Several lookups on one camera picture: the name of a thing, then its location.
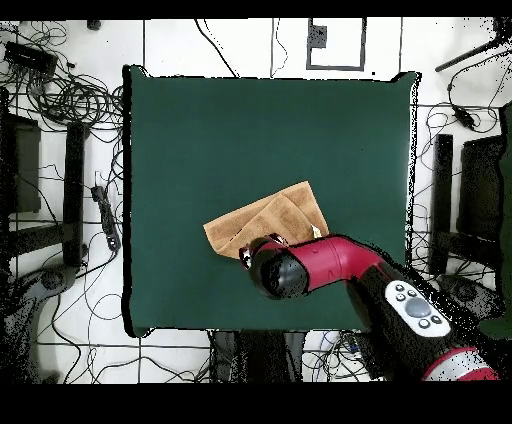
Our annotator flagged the black rod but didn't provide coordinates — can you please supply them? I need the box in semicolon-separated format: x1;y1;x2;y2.
434;35;512;73

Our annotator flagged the black stand bar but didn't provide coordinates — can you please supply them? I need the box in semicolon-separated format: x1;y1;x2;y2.
429;133;454;275
62;121;87;267

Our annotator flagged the tangle of black cables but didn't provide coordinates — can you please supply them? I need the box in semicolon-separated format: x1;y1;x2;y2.
23;71;125;129

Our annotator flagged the flat black device box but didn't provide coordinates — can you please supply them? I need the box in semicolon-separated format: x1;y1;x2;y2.
3;40;59;75

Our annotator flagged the black power strip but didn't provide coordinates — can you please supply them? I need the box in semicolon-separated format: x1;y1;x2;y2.
90;184;122;252

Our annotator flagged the orange terry towel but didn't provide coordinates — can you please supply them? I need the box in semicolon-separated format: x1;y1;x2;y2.
202;180;330;260

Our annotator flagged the dark green table cloth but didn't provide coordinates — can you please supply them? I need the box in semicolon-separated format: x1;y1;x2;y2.
121;64;421;338

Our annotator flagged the black flat panel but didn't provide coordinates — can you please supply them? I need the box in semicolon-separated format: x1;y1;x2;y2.
457;135;505;241
0;113;42;215

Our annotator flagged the black power adapter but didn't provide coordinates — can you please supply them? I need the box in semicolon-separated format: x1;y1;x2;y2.
453;105;477;131

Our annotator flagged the dark grey stand leg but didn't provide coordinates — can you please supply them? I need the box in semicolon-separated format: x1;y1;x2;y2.
439;274;505;321
0;263;79;383

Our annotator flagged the grey rectangular frame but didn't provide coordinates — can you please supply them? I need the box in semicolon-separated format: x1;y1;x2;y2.
306;17;367;72

